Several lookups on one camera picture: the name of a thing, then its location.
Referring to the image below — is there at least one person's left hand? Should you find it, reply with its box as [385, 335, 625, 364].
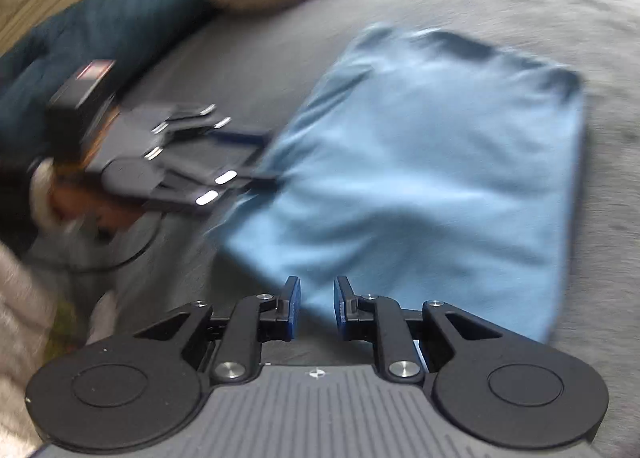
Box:
[49, 177, 147, 238]

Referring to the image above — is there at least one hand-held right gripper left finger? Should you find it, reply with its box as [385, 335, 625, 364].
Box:
[132, 275, 302, 385]

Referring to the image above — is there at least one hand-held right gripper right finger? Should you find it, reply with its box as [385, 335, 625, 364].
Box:
[333, 275, 504, 385]

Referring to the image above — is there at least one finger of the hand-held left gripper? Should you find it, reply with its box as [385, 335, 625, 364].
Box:
[150, 104, 275, 151]
[144, 157, 282, 215]

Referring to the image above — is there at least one black cable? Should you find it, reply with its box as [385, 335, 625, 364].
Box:
[62, 210, 168, 273]

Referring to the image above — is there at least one white fuzzy cloth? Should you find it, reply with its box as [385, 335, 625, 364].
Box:
[0, 242, 57, 458]

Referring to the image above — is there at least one light blue t-shirt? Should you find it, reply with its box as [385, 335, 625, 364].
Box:
[206, 24, 587, 345]

